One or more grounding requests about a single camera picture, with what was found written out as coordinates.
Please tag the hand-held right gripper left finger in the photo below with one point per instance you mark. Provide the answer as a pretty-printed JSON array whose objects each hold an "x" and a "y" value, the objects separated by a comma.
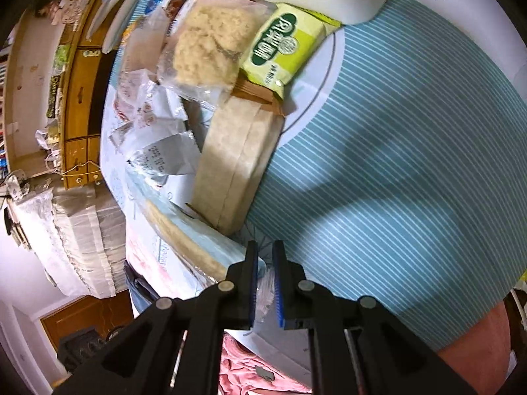
[{"x": 253, "y": 292}]

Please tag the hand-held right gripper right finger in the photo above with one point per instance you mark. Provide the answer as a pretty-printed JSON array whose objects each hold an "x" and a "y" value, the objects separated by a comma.
[{"x": 280, "y": 292}]

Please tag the clear plastic wrapper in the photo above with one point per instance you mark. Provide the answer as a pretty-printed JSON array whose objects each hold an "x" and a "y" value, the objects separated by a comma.
[{"x": 266, "y": 294}]

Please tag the light blue snack packet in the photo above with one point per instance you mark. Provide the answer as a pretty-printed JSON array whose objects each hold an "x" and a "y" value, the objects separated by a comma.
[{"x": 197, "y": 234}]

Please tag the pink blanket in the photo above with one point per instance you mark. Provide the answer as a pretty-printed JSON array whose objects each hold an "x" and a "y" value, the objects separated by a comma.
[{"x": 243, "y": 374}]

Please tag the pink white packet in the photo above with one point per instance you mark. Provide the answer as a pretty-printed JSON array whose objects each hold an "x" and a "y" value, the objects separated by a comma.
[{"x": 152, "y": 267}]

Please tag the brown paper bag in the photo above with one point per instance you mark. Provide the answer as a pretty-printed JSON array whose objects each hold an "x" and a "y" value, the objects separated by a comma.
[{"x": 234, "y": 152}]

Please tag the white paper receipt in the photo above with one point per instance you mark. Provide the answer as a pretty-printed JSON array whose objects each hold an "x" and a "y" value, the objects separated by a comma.
[{"x": 164, "y": 156}]

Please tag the teal striped placemat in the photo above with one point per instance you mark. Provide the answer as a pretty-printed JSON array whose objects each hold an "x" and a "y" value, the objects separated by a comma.
[{"x": 391, "y": 152}]

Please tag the black box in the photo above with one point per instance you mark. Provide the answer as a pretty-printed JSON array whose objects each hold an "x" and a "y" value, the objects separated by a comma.
[{"x": 82, "y": 345}]

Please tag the stack of white cloth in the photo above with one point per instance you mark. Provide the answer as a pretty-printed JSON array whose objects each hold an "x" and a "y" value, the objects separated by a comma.
[{"x": 74, "y": 234}]

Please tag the dark pink cushion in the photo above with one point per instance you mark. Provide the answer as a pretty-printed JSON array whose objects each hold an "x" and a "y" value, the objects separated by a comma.
[{"x": 473, "y": 349}]

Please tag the clear packet with red print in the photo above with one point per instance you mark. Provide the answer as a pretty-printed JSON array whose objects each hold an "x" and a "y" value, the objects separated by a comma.
[{"x": 136, "y": 94}]

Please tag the green snack packet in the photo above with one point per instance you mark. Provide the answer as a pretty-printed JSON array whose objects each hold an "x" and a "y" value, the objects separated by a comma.
[{"x": 284, "y": 45}]

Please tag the clear bag of beige cakes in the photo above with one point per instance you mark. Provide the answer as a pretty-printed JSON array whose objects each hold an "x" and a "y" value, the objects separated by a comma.
[{"x": 210, "y": 45}]

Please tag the wooden cabinet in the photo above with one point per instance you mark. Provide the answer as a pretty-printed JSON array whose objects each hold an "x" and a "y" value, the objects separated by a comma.
[{"x": 78, "y": 90}]

